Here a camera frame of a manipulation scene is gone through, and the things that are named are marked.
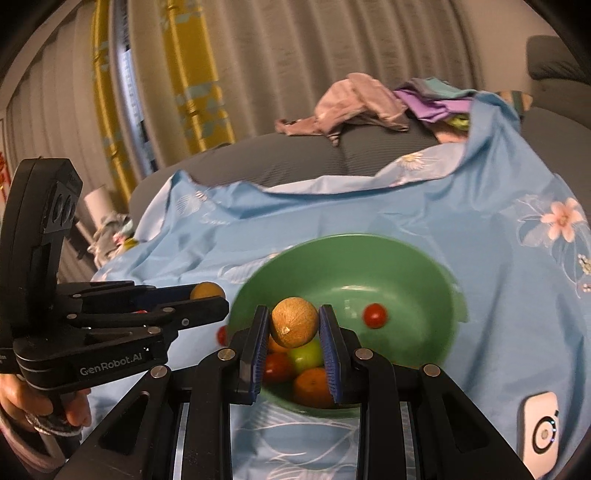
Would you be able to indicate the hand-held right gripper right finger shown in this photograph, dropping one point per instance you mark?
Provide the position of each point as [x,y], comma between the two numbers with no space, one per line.
[330,357]

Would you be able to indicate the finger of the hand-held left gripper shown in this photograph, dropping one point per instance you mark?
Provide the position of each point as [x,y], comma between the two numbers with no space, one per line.
[120,293]
[198,311]

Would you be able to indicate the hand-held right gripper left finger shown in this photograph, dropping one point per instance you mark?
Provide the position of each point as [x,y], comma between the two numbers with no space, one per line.
[256,357]

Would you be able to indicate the small orange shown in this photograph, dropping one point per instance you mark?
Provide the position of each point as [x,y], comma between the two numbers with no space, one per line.
[276,346]

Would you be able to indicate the brown longan fruit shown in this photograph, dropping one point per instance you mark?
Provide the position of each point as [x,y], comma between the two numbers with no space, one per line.
[294,323]
[208,290]

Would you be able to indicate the large orange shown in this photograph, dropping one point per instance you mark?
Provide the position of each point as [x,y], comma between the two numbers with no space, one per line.
[314,387]

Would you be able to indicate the green plastic bowl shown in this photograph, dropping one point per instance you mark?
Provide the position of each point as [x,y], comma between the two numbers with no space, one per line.
[369,277]

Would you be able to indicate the person's left hand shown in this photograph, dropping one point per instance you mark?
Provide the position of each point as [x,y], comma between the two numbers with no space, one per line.
[23,399]

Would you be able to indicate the heap of mixed clothes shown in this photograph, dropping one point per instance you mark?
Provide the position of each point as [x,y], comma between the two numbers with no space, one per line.
[111,233]

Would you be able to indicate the white paper roll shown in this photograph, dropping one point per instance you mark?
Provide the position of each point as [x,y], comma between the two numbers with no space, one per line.
[99,203]

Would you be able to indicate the grey pleated curtain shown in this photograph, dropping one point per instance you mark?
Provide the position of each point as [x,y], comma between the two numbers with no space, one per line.
[346,41]
[55,115]

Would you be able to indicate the blue floral bedsheet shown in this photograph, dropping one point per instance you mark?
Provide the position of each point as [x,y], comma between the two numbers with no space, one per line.
[461,230]

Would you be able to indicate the grey sofa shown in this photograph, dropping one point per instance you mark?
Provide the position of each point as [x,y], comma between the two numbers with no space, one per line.
[300,157]

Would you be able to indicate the yellow patterned curtain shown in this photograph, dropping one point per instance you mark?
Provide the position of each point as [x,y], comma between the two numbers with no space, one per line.
[115,92]
[198,69]

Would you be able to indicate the white remote device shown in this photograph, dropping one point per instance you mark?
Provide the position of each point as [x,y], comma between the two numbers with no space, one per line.
[538,429]

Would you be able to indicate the pink cloth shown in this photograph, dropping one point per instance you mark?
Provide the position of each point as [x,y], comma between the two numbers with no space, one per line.
[351,101]

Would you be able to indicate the purple cloth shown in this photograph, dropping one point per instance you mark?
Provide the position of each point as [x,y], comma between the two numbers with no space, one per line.
[429,108]

